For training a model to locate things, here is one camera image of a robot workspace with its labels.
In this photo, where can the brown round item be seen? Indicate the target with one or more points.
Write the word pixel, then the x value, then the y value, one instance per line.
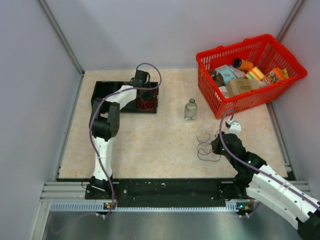
pixel 216 77

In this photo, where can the light blue package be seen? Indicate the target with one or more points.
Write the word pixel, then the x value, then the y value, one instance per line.
pixel 226 73

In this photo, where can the orange snack packet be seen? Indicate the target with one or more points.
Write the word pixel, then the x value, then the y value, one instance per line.
pixel 274 76

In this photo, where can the red plastic shopping basket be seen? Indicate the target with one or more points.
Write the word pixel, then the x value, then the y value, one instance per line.
pixel 265 52

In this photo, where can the clear glass soda bottle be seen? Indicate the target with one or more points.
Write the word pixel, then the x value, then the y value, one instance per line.
pixel 190 110

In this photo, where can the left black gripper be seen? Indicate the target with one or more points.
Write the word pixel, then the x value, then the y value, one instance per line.
pixel 149 96

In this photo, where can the orange bottle with dark cap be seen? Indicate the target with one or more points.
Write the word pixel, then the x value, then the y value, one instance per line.
pixel 243 65

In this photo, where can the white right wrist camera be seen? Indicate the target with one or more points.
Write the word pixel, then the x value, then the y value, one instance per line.
pixel 233 127

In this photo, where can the yellow sponge pack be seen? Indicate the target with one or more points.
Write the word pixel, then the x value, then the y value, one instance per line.
pixel 255 74

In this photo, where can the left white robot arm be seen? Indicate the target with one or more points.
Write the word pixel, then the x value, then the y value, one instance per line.
pixel 104 128

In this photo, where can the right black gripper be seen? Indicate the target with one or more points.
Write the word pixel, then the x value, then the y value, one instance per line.
pixel 216 142

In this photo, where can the black three-compartment tray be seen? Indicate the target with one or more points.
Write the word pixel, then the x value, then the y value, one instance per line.
pixel 113 91

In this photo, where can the brown cardboard box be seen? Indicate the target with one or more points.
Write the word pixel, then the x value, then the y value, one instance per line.
pixel 241 85

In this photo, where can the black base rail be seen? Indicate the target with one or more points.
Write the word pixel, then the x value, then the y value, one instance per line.
pixel 168 192

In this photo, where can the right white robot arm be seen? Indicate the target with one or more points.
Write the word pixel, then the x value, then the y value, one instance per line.
pixel 257 180

